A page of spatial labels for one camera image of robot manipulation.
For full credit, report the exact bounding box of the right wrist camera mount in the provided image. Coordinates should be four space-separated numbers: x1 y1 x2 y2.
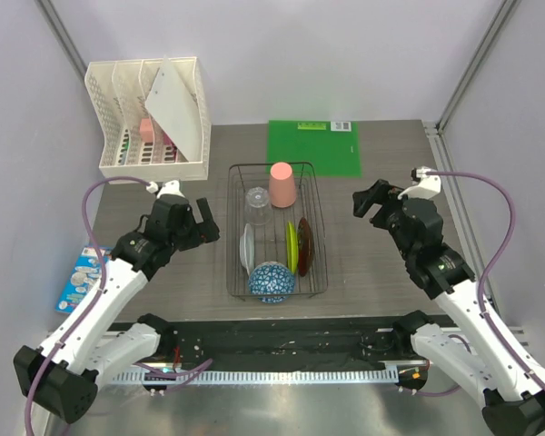
398 166 441 200

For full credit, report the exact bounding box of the white plate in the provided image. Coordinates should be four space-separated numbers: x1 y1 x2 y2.
239 223 254 275

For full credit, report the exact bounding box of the white board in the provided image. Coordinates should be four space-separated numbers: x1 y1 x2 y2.
145 56 203 162

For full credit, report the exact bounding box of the white file organizer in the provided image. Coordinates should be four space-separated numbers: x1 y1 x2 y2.
84 56 212 183

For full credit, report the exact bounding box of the clear glass cup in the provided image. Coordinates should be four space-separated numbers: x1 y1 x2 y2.
244 186 273 225

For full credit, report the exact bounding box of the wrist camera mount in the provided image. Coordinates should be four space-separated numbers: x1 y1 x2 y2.
145 180 184 199
398 166 441 200

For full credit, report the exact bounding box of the red floral plate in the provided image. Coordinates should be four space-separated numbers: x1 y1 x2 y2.
297 217 314 277

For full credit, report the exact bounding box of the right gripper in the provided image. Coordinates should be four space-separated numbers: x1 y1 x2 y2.
353 179 416 261

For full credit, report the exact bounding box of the pink box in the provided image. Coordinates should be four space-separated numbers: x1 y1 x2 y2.
139 118 154 144

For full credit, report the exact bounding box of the black wire dish rack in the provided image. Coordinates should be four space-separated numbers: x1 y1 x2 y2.
225 162 328 302

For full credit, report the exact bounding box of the white slotted cable duct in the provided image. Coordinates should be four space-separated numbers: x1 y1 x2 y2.
110 366 399 386

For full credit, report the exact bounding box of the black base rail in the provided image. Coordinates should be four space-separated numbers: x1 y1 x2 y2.
140 316 421 372

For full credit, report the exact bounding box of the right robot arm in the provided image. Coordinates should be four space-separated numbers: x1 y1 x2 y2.
352 176 545 435

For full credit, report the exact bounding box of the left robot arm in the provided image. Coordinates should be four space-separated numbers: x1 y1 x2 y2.
13 194 220 424

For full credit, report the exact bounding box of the blue patterned bowl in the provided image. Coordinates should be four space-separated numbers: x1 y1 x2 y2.
248 262 295 304

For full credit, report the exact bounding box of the lime green plate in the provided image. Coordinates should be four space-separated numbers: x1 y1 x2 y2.
285 222 299 274

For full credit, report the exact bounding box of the blue printed booklet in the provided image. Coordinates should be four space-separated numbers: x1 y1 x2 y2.
55 245 102 314

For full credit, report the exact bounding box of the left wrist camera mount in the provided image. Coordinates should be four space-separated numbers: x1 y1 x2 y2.
145 180 184 199

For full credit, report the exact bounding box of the green cutting mat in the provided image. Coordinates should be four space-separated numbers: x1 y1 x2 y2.
266 120 362 178

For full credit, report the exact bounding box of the pink plastic cup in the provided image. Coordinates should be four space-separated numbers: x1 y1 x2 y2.
269 162 297 208

